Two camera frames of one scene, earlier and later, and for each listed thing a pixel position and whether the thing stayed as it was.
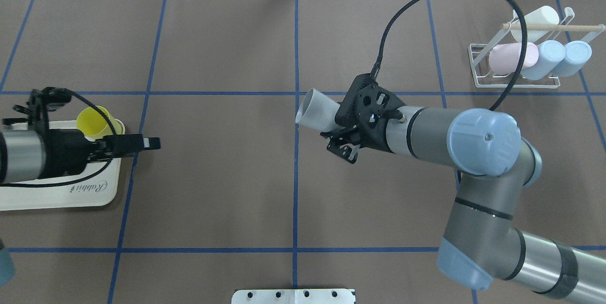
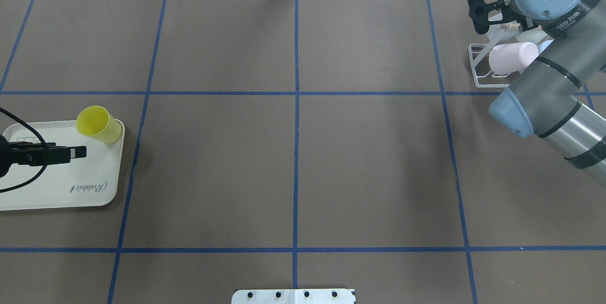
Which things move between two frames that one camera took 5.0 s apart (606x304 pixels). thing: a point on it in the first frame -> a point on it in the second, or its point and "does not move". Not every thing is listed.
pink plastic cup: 504,58 does not move
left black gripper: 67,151 -> 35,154
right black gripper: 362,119 -> 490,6
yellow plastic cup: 94,125 does not move
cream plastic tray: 99,190 does not move
